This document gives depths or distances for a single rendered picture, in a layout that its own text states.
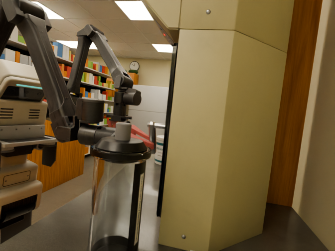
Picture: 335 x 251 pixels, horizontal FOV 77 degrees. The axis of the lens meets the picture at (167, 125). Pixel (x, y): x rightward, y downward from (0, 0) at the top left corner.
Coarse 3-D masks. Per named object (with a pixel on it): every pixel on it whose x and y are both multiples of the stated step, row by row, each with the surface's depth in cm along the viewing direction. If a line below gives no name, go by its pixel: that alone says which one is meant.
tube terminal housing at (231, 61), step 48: (192, 0) 43; (240, 0) 42; (288, 0) 50; (192, 48) 44; (240, 48) 43; (192, 96) 44; (240, 96) 45; (192, 144) 45; (240, 144) 47; (192, 192) 45; (240, 192) 49; (192, 240) 46; (240, 240) 51
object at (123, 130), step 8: (120, 128) 37; (128, 128) 37; (112, 136) 40; (120, 136) 37; (128, 136) 38; (96, 144) 37; (104, 144) 35; (112, 144) 35; (120, 144) 35; (128, 144) 35; (136, 144) 36; (144, 144) 38
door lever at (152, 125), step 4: (148, 124) 51; (152, 124) 51; (156, 124) 51; (160, 124) 51; (164, 124) 51; (152, 128) 51; (164, 128) 51; (152, 132) 52; (152, 136) 52; (152, 140) 53; (152, 152) 55
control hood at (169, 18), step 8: (144, 0) 46; (152, 0) 45; (160, 0) 44; (168, 0) 44; (176, 0) 44; (152, 8) 45; (160, 8) 45; (168, 8) 44; (176, 8) 44; (152, 16) 57; (160, 16) 45; (168, 16) 44; (176, 16) 44; (160, 24) 53; (168, 24) 44; (176, 24) 44; (168, 32) 49; (176, 32) 46; (176, 40) 51
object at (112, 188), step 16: (96, 160) 36; (112, 160) 33; (144, 160) 37; (96, 176) 36; (112, 176) 34; (128, 176) 35; (96, 192) 36; (112, 192) 35; (128, 192) 35; (96, 208) 36; (112, 208) 35; (128, 208) 36; (96, 224) 36; (112, 224) 35; (128, 224) 36; (96, 240) 36; (112, 240) 35
